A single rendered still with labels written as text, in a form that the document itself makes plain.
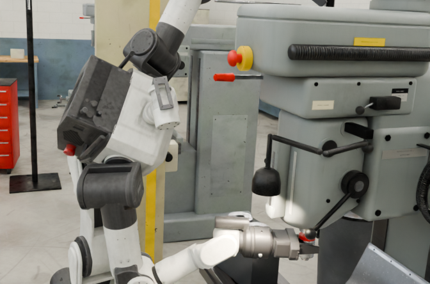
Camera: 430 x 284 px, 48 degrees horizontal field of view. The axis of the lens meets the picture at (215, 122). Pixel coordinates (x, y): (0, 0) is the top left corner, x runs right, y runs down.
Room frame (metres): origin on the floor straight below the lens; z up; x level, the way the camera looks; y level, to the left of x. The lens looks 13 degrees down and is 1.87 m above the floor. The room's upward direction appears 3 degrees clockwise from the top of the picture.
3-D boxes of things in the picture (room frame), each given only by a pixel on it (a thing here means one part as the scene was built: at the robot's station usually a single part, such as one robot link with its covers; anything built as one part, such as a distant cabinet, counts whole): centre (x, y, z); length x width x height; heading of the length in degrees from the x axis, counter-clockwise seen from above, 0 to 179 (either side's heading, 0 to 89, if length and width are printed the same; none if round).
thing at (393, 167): (1.34, -0.46, 1.47); 0.24 x 0.19 x 0.26; 22
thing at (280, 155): (1.23, -0.17, 1.44); 0.04 x 0.04 x 0.21; 22
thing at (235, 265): (1.58, -0.13, 1.06); 0.22 x 0.12 x 0.20; 34
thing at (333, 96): (1.28, -0.32, 1.68); 0.34 x 0.24 x 0.10; 112
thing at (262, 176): (1.14, -0.13, 1.47); 0.07 x 0.07 x 0.06
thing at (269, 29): (1.27, -0.29, 1.81); 0.47 x 0.26 x 0.16; 112
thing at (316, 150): (1.07, -0.19, 1.58); 0.17 x 0.01 x 0.01; 39
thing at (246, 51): (1.18, -0.06, 1.76); 0.06 x 0.02 x 0.06; 22
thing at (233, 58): (1.17, -0.04, 1.76); 0.04 x 0.03 x 0.04; 22
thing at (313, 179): (1.27, -0.28, 1.47); 0.21 x 0.19 x 0.32; 22
